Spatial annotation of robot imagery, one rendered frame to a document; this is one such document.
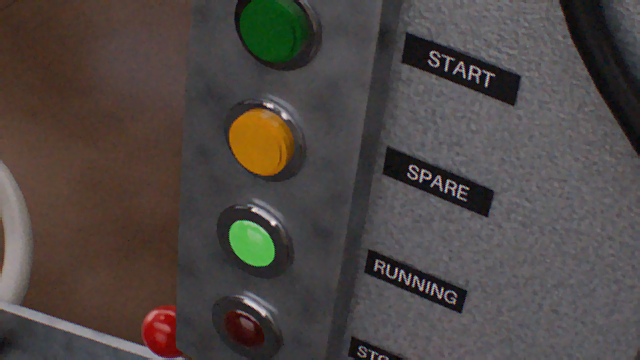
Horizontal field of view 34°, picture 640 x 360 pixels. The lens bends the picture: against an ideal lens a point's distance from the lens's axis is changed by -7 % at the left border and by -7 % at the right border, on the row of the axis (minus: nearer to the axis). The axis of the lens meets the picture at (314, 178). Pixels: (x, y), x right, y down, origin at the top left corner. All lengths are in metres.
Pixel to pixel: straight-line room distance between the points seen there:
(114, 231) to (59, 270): 0.19
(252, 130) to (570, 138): 0.12
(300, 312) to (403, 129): 0.10
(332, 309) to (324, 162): 0.07
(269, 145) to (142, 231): 2.20
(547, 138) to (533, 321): 0.08
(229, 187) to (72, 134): 2.49
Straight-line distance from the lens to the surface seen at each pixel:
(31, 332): 0.96
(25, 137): 2.94
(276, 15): 0.40
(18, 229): 1.08
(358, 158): 0.42
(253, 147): 0.43
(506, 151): 0.41
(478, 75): 0.40
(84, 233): 2.61
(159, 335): 0.62
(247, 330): 0.49
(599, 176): 0.40
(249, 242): 0.46
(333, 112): 0.42
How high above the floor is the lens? 1.66
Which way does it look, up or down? 36 degrees down
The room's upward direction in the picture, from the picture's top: 8 degrees clockwise
